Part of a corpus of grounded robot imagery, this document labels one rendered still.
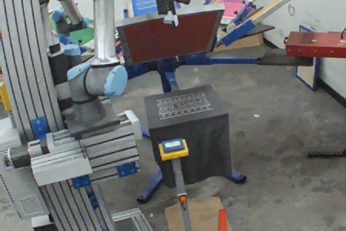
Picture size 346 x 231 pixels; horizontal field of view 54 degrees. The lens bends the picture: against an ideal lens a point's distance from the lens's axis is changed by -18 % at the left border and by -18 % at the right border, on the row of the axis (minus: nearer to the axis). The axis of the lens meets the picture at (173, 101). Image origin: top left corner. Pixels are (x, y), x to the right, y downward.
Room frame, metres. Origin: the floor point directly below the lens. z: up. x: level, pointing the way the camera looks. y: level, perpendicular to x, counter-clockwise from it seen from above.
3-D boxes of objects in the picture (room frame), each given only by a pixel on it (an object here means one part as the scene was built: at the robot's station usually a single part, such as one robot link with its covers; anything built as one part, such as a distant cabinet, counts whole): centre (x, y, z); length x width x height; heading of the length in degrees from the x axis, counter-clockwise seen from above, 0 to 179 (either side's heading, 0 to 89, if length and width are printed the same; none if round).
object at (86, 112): (1.54, 0.36, 1.31); 0.15 x 0.15 x 0.10
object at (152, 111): (2.25, -0.05, 0.95); 0.48 x 0.44 x 0.01; 3
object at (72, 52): (2.02, 0.51, 1.42); 0.13 x 0.12 x 0.14; 83
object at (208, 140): (2.02, -0.07, 0.74); 0.45 x 0.03 x 0.43; 93
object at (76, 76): (1.54, 0.35, 1.42); 0.13 x 0.12 x 0.14; 60
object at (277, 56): (3.06, -0.59, 0.91); 1.34 x 0.40 x 0.08; 63
